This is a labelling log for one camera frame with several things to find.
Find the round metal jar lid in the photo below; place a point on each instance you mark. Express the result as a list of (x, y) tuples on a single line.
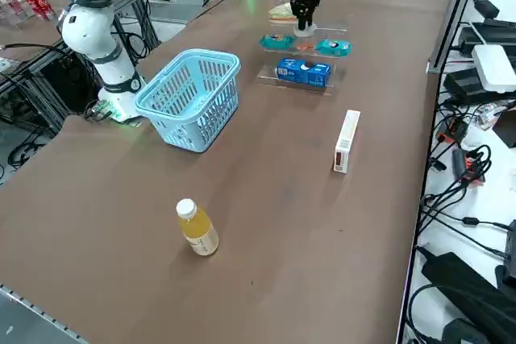
[(305, 31)]

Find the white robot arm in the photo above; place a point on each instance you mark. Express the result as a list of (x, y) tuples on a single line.
[(86, 26)]

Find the glass cookie jar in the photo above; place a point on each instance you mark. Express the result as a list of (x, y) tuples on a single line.
[(305, 44)]

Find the blue Oreo cookie box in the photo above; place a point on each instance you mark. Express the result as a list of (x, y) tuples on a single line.
[(304, 72)]

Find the clear acrylic display shelf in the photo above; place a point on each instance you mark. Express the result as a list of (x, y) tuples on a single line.
[(334, 82)]

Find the white cookie box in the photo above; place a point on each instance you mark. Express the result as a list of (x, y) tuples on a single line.
[(346, 138)]

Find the triangular wrapped sandwich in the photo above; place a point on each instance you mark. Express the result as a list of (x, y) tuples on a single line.
[(284, 13)]

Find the teal snack packet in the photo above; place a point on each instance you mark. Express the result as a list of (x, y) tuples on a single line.
[(334, 47), (278, 41)]

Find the light blue plastic basket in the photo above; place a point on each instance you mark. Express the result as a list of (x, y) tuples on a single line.
[(189, 126)]

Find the black power brick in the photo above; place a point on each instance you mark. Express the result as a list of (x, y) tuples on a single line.
[(463, 86)]

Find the white flat adapter box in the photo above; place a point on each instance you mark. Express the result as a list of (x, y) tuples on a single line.
[(493, 68)]

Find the yellow juice bottle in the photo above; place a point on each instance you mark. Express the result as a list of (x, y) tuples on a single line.
[(199, 233)]

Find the clear acrylic bottle rack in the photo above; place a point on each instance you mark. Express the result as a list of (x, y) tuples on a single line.
[(18, 21)]

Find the aluminium frame post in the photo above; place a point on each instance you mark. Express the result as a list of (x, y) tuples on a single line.
[(451, 21)]

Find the aluminium table edge rail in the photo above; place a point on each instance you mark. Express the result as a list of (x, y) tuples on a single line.
[(36, 313)]

